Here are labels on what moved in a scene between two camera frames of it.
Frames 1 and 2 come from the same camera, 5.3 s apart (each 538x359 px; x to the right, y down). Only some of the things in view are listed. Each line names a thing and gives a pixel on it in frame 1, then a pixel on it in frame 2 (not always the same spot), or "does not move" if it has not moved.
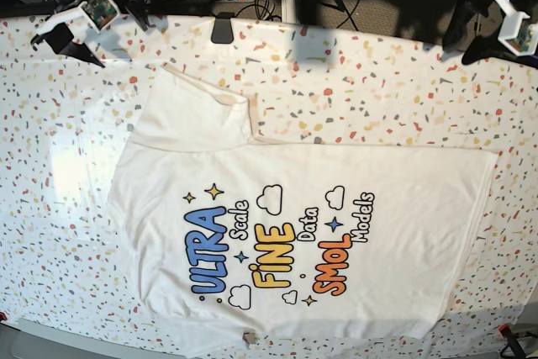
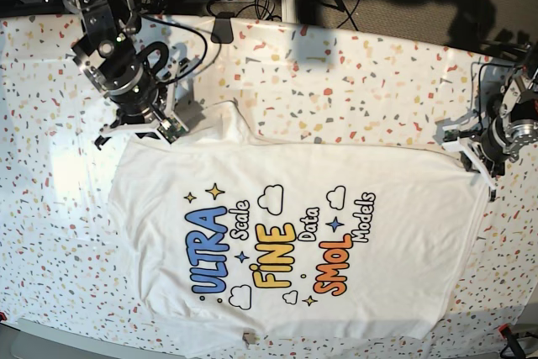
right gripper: (482, 46) to (492, 140)
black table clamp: (222, 31) does not move
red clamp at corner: (505, 329) does not move
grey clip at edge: (249, 338) does not move
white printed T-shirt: (245, 236) does not move
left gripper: (102, 7) to (137, 92)
